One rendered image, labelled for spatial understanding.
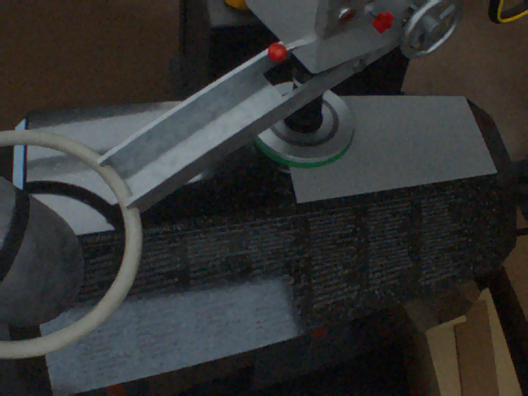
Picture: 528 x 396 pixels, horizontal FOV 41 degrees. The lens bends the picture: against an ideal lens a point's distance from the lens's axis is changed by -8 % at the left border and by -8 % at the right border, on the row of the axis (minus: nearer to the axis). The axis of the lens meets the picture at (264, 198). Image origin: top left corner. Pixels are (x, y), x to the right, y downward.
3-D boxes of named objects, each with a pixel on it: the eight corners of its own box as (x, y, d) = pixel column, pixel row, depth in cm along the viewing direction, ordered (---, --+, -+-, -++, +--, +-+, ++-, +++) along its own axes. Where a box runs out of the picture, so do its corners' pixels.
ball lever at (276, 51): (300, 41, 124) (302, 28, 121) (311, 53, 123) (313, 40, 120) (262, 56, 121) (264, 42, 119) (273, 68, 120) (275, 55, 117)
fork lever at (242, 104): (379, -17, 150) (378, -32, 146) (439, 38, 142) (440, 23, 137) (96, 159, 141) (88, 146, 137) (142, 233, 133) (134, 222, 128)
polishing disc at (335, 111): (372, 137, 155) (373, 133, 154) (290, 178, 147) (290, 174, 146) (311, 73, 165) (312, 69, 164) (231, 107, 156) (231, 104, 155)
